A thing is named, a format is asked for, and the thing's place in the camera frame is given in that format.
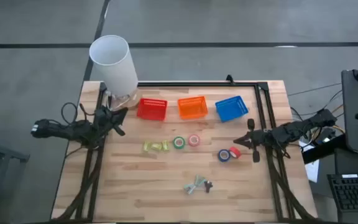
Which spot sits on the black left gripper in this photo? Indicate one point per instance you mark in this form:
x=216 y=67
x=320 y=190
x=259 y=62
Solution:
x=106 y=119

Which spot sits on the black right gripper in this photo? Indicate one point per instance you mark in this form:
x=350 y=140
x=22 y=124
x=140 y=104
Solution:
x=259 y=138

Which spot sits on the red tape roll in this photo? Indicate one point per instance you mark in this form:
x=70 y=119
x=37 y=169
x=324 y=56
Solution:
x=236 y=152

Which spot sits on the blue tape roll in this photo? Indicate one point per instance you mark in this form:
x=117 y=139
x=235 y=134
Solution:
x=220 y=155

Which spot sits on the pink tape roll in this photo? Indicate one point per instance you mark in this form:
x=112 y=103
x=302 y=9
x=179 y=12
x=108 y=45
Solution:
x=189 y=140

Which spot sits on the green tape roll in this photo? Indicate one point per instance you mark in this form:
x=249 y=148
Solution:
x=174 y=142

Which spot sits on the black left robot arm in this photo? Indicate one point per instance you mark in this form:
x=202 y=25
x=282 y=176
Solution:
x=61 y=130

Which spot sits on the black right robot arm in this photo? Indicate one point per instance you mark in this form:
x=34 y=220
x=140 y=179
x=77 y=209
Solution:
x=294 y=129

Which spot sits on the small green stapler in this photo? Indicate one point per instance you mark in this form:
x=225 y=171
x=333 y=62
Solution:
x=147 y=146
x=165 y=145

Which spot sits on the round wooden lamp base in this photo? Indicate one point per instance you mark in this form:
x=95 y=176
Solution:
x=134 y=101

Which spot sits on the red plastic basket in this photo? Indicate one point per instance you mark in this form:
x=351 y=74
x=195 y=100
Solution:
x=151 y=109

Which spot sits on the blue plastic basket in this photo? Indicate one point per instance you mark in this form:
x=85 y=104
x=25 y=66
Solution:
x=231 y=109

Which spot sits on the yellow-green candy pieces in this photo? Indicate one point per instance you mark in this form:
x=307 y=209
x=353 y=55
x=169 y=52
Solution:
x=156 y=147

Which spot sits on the white cylindrical lamp shade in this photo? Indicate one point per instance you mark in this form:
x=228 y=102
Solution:
x=113 y=65

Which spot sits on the orange plastic basket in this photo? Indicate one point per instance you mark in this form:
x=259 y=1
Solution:
x=193 y=108

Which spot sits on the white paper sheet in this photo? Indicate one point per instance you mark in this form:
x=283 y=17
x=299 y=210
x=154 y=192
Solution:
x=312 y=168

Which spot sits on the black desk edge bar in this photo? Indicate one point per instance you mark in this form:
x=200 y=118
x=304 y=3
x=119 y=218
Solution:
x=322 y=152

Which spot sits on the grey metal stand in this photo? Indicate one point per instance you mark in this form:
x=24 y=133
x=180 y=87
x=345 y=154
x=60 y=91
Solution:
x=8 y=154

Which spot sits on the black computer keyboard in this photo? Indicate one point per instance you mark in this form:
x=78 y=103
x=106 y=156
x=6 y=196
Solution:
x=356 y=193

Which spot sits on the black aluminium table frame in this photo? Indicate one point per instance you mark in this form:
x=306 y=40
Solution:
x=197 y=84

